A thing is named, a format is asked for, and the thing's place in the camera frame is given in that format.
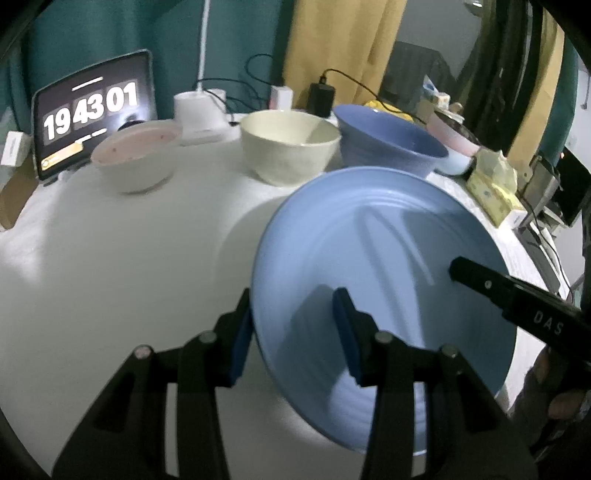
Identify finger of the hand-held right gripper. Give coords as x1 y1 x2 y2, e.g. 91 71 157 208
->
450 257 513 319

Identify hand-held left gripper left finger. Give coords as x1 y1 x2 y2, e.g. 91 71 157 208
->
52 287 254 480

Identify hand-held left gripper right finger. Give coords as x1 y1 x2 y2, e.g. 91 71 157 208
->
332 286 539 480

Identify deep blue plate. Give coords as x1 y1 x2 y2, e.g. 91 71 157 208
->
252 167 518 457

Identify cream bowl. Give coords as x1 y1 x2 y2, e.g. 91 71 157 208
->
240 110 342 186

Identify pink speckled bowl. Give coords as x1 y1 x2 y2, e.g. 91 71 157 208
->
90 121 183 195

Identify person's right hand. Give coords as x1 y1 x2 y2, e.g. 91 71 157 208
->
510 348 591 460

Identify yellow tissue pack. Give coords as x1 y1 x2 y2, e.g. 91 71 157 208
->
465 148 528 228

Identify steel thermos bottle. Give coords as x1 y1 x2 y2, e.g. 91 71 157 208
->
522 156 561 210

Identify black monitor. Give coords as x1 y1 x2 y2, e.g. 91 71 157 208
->
551 148 585 227

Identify pale pink small bowl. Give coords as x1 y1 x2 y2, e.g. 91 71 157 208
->
427 111 481 158

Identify yellow patterned pouch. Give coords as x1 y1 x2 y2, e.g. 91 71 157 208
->
362 99 414 123

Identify teal curtain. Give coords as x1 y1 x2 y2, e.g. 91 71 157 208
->
0 0 296 139
551 44 580 151

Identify yellow curtain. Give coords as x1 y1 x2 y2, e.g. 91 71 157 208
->
505 21 565 158
281 0 409 107

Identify white desk lamp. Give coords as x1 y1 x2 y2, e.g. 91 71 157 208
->
174 0 229 146

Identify black power adapter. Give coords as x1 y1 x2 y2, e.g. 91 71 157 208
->
308 82 336 118

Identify white charger plug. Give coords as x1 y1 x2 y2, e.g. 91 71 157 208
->
270 84 294 112

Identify dark glass window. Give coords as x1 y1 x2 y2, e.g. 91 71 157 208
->
383 0 490 107

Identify cardboard box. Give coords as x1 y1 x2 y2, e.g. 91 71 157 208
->
0 161 40 230

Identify tablet with clock display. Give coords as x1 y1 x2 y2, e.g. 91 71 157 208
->
32 49 158 182

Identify black adapter cable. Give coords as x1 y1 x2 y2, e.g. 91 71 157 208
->
318 68 416 121

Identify looped black cable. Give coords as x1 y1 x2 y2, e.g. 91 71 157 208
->
203 53 278 124

